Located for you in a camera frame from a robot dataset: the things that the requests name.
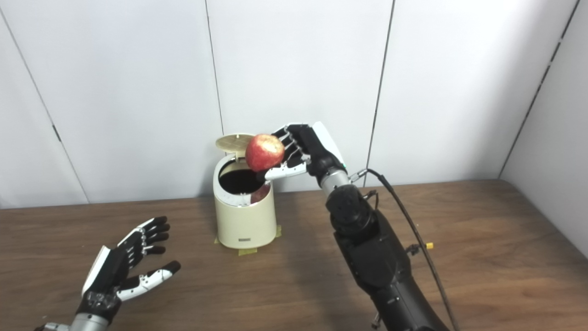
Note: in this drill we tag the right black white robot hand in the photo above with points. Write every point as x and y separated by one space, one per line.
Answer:
317 149

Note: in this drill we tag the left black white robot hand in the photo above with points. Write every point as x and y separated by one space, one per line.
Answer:
108 276

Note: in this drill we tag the red apple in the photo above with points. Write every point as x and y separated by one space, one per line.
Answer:
264 152

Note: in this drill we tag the round cream bin lid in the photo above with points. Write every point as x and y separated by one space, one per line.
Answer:
232 142

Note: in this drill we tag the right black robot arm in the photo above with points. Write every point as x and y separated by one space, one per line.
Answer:
372 253

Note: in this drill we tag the cream-colored bin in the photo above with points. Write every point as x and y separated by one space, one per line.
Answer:
245 220

